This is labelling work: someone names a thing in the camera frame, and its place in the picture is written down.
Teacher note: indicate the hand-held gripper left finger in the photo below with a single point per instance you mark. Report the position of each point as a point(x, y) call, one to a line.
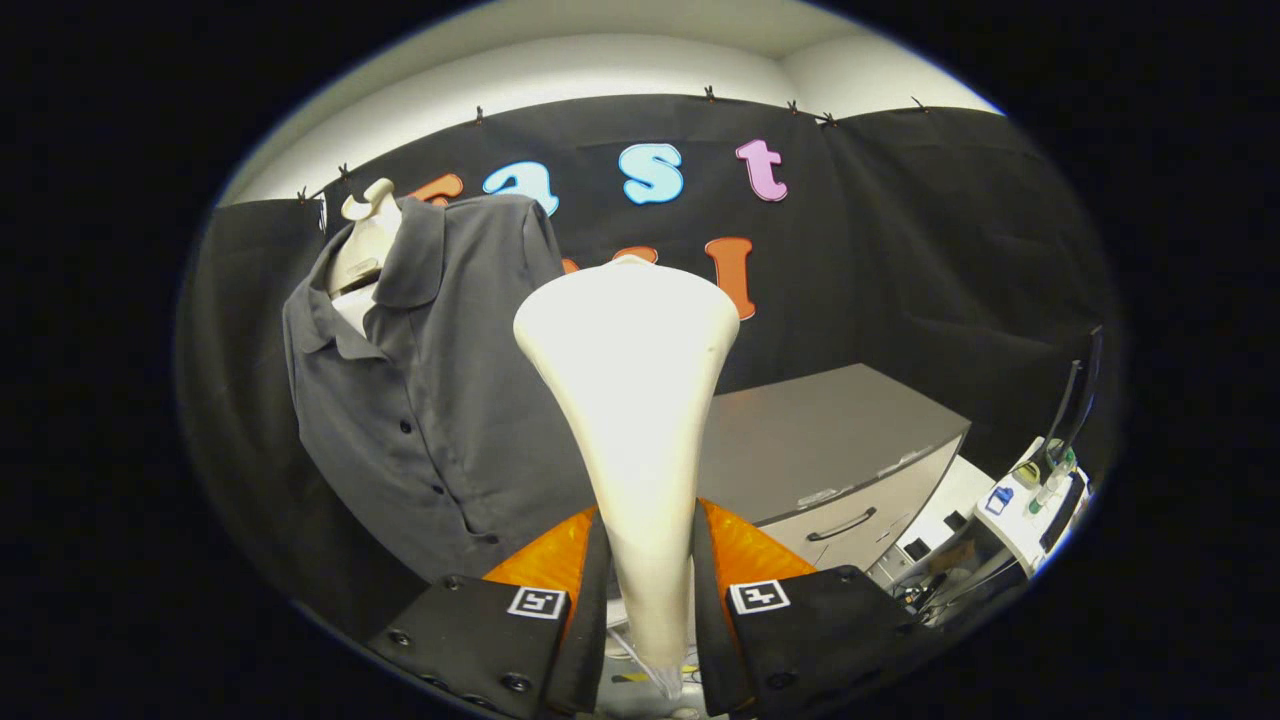
point(592, 630)

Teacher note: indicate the white mannequin torso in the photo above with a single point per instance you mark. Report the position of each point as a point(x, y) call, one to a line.
point(360, 250)

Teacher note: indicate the dark computer monitor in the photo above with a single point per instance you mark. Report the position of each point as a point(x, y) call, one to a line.
point(1075, 400)

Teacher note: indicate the grey button shirt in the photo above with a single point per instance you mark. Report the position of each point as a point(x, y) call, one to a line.
point(450, 380)

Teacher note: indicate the grey cabinet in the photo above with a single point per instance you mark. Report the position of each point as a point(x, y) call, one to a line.
point(820, 440)

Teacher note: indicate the white side table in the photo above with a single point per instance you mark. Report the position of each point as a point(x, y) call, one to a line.
point(1020, 520)

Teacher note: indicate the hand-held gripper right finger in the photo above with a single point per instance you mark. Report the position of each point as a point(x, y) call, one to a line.
point(708, 640)

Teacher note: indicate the green capped bottle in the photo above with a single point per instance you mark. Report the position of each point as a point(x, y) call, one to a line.
point(1050, 480)

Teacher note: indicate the row of black clips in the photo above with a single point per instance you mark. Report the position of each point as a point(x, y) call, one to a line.
point(709, 95)

